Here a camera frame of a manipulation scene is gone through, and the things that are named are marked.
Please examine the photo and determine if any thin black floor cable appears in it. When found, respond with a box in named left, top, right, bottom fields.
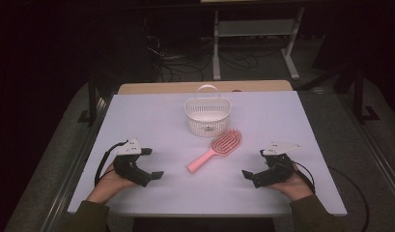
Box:
left=327, top=165, right=371, bottom=232

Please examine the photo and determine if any tangle of black cables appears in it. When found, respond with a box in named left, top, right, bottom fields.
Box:
left=142, top=17, right=261, bottom=83

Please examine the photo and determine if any white plastic basket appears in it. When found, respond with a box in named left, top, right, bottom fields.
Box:
left=183, top=84, right=233, bottom=139

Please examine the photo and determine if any person's left hand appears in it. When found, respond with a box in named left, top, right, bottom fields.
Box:
left=86, top=162, right=139, bottom=205

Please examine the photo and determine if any white metal stand frame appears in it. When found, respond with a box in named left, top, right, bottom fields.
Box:
left=212, top=6, right=306, bottom=81

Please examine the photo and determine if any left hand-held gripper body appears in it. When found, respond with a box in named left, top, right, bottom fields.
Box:
left=112, top=138, right=154, bottom=189

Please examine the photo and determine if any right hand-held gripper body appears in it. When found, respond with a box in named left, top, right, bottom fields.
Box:
left=252, top=140, right=302, bottom=189

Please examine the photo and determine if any pink hairbrush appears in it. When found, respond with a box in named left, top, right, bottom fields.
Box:
left=185, top=128, right=243, bottom=174

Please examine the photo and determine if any person's right hand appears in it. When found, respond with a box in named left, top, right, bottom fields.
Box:
left=275, top=161, right=315, bottom=203

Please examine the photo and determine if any black metal stand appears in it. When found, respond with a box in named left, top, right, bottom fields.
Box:
left=76, top=72, right=100, bottom=128
left=352, top=59, right=381, bottom=126

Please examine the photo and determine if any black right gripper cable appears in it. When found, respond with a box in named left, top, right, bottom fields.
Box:
left=293, top=160, right=317, bottom=195

